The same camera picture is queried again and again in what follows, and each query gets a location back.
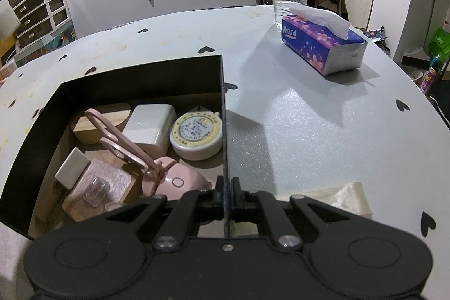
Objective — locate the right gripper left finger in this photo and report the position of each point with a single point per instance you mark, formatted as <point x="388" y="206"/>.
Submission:
<point x="194" y="209"/>

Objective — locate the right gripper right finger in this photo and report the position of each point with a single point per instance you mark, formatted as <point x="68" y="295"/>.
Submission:
<point x="262" y="209"/>

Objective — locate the round white tape measure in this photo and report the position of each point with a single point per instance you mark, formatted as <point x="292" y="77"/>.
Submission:
<point x="197" y="136"/>

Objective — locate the white charger cube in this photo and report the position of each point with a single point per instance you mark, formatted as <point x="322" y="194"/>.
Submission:
<point x="149" y="127"/>

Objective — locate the black cardboard box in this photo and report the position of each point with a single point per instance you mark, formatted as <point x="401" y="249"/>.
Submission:
<point x="33" y="122"/>

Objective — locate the cream folded cloth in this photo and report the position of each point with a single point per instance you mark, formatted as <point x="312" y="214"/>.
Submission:
<point x="348" y="197"/>

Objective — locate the small white box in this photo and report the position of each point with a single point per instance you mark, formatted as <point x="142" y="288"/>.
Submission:
<point x="72" y="168"/>

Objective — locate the purple tissue pack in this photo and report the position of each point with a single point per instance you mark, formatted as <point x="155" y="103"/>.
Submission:
<point x="323" y="39"/>

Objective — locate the white drawer cabinet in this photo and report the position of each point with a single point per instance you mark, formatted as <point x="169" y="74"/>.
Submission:
<point x="39" y="18"/>

